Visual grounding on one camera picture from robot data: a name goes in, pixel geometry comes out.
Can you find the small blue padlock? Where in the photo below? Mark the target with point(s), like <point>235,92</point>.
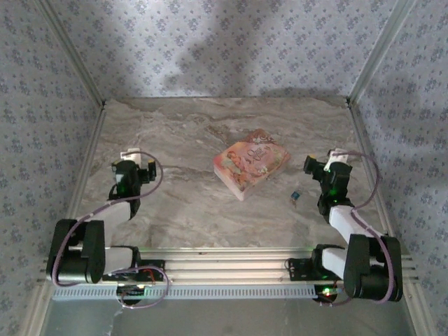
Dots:
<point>295,195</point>

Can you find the aluminium table side rail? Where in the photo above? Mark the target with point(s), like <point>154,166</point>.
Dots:
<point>89,154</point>
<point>362,140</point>

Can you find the aluminium frame post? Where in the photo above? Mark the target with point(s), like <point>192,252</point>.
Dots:
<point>381,52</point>
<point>35,311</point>
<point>72,52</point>
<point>418,311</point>

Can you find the pink book-shaped box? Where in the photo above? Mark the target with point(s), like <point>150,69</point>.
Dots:
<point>248,161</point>

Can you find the aluminium mounting rail beam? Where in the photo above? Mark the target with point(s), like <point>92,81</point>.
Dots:
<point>227,266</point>

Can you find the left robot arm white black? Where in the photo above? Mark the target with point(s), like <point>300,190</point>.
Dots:
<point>77,255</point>

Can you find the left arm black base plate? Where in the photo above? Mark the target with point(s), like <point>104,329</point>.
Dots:
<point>157,266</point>

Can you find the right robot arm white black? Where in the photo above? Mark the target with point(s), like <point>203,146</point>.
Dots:
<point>367,273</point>

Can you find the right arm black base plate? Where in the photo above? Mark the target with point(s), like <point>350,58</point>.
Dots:
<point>297,269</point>

